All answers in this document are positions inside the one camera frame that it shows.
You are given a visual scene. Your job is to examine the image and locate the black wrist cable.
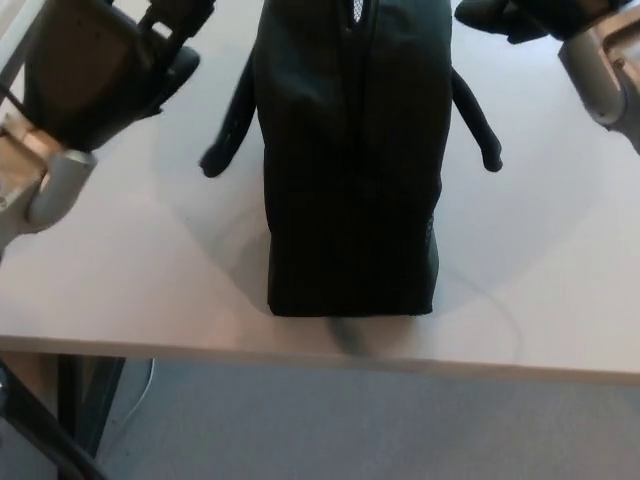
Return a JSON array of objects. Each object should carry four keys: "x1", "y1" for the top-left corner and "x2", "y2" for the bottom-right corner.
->
[{"x1": 0, "y1": 82, "x2": 29, "y2": 116}]

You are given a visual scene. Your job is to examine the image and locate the black slanted bar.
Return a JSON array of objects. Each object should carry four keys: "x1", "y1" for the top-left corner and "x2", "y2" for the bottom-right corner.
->
[{"x1": 0, "y1": 357, "x2": 104, "y2": 480}]

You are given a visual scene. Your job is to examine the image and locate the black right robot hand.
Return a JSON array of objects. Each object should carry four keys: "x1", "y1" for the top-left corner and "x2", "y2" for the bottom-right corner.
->
[{"x1": 453, "y1": 0, "x2": 631, "y2": 45}]

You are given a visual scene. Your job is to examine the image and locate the thin white floor cable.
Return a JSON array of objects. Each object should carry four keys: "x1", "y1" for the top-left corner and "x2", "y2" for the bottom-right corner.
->
[{"x1": 117, "y1": 357, "x2": 155, "y2": 426}]

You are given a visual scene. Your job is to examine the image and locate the black desk leg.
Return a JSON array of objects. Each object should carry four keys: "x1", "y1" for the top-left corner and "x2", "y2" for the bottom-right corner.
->
[{"x1": 55, "y1": 353, "x2": 126, "y2": 480}]

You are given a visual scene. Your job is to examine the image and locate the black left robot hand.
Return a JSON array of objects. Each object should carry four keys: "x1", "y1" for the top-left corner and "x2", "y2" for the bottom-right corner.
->
[{"x1": 22, "y1": 0, "x2": 219, "y2": 154}]

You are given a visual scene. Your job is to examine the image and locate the black fabric lunch bag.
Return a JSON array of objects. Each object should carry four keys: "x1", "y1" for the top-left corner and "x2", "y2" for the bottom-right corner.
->
[{"x1": 198, "y1": 0, "x2": 505, "y2": 317}]

